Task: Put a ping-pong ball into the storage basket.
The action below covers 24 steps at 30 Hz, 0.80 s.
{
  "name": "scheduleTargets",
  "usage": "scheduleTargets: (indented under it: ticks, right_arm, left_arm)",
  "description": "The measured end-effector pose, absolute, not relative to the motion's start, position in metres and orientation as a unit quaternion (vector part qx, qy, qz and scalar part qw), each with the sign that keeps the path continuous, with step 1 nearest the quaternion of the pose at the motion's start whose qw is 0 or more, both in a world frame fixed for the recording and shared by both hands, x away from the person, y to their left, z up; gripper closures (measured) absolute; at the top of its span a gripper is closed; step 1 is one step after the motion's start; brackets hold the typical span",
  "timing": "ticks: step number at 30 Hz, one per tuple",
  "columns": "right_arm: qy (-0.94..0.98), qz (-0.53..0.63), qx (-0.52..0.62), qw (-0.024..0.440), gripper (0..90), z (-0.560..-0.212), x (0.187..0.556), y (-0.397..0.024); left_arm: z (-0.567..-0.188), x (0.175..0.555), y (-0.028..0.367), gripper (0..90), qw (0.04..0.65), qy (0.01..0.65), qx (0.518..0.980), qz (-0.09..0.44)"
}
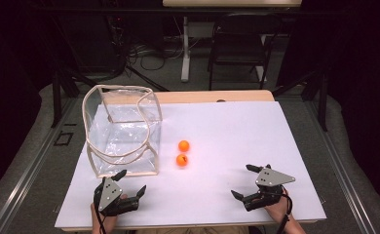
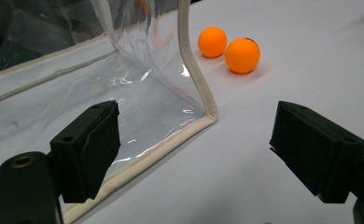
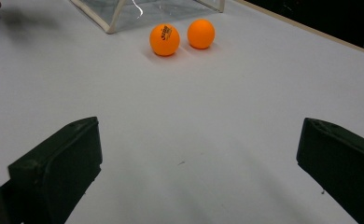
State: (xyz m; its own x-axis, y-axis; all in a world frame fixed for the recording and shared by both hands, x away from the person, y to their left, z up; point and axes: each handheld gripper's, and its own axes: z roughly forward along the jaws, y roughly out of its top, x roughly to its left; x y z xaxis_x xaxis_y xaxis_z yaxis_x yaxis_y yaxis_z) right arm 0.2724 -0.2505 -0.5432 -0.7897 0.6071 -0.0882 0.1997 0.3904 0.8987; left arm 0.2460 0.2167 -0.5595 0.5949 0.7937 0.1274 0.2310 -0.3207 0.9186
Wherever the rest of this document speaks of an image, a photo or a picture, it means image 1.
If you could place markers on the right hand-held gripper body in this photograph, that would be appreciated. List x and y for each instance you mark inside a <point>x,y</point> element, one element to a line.
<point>271,178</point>

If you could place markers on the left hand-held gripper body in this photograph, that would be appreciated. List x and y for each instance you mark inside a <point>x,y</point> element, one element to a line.
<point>108,195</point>

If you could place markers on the clear plastic bag beige trim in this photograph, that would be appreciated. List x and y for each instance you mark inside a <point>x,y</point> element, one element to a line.
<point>123,143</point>

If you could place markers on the orange ball dark mark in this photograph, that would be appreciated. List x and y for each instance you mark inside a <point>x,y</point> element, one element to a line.
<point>181,160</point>

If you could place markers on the person's left hand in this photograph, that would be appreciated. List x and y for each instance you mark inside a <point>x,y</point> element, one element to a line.
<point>106,221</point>

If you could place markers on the person's right hand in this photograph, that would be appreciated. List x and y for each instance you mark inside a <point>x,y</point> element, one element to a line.
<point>280,209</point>

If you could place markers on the white sheet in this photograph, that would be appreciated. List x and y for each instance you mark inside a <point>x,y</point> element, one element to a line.
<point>230,136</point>

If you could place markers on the black metal stand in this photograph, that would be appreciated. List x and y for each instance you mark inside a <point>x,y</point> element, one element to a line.
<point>322,104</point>
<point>57,97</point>

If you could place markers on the wooden table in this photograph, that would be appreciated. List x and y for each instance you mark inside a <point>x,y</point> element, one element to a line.
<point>194,96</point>

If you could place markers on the black folding chair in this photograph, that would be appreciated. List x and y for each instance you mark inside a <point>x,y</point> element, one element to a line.
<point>240,48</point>

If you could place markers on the white desk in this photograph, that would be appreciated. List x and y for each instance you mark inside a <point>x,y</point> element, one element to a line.
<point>185,58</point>

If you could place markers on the metal floor rail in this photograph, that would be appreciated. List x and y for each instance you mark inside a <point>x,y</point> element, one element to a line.
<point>344,175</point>
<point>25,175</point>

